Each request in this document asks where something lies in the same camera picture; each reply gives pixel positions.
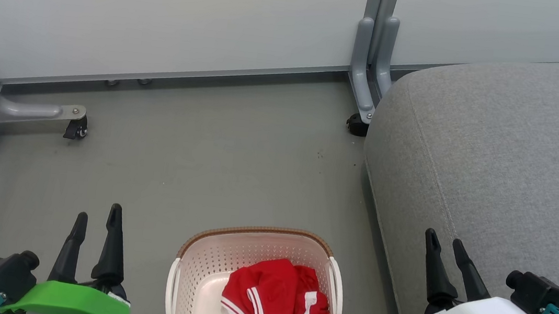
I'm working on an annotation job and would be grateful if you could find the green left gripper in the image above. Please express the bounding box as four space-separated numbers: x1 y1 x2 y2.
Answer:
0 192 143 314

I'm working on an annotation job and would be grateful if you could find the red and white garment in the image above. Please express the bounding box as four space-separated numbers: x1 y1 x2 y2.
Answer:
219 252 339 314

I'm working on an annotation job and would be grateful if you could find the grey fabric sofa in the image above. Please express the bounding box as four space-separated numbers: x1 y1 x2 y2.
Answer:
345 34 559 314

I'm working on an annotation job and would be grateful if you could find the white perforated laundry basket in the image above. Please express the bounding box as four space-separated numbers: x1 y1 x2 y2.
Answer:
163 215 351 314

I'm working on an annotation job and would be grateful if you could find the black caster wheel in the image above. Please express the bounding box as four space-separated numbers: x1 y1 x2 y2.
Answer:
345 111 371 138
63 114 90 142

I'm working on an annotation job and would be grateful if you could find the grey metal partition leg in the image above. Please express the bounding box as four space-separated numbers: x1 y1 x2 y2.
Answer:
343 0 404 127
0 28 96 133

